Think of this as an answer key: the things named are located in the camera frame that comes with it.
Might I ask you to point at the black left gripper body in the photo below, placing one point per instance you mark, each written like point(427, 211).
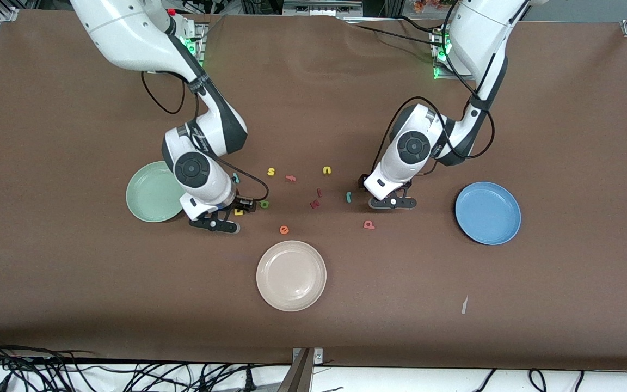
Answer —
point(363, 180)

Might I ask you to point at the small grey paper scrap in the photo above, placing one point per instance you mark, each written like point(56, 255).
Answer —
point(464, 306)

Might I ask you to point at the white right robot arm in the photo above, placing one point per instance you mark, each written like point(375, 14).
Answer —
point(128, 32)

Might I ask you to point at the grey metal pole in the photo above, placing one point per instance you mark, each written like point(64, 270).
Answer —
point(297, 377)

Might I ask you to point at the beige plate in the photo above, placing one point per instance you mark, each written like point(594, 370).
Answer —
point(291, 276)

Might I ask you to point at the grey metal table bracket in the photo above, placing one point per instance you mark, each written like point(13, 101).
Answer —
point(318, 356)

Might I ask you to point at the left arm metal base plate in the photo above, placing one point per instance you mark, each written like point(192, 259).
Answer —
point(437, 68)

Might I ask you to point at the orange artificial flowers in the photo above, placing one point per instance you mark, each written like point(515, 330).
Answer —
point(433, 4)

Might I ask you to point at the grey box behind table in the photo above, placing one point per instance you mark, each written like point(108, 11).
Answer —
point(321, 6)

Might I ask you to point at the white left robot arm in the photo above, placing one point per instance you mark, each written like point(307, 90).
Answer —
point(477, 32)

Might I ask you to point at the blue plate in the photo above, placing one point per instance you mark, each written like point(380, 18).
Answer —
point(487, 213)

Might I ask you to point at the salmon foam letter p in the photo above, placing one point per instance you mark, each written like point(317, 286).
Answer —
point(368, 224)

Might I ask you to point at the pale green plate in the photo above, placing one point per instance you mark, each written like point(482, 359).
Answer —
point(147, 196)

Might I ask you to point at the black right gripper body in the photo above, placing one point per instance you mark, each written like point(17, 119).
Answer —
point(233, 202)

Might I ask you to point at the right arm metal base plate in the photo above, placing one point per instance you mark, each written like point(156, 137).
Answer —
point(201, 51)

